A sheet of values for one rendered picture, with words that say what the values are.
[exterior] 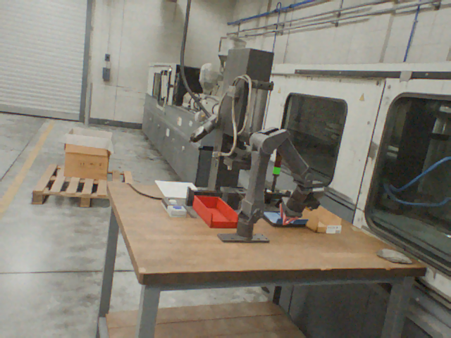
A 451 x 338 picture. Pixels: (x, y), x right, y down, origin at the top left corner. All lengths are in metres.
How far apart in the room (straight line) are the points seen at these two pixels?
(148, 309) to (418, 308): 1.11
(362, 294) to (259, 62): 1.22
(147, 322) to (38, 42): 9.92
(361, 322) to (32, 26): 9.89
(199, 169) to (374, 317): 3.37
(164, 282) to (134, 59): 9.94
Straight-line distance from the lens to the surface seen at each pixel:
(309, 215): 1.94
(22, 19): 11.05
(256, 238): 1.65
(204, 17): 11.44
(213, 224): 1.69
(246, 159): 1.96
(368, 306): 2.22
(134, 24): 11.10
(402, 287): 1.86
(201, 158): 5.09
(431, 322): 1.92
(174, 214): 1.76
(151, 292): 1.35
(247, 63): 1.99
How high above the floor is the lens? 1.47
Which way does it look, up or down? 11 degrees down
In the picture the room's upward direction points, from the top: 9 degrees clockwise
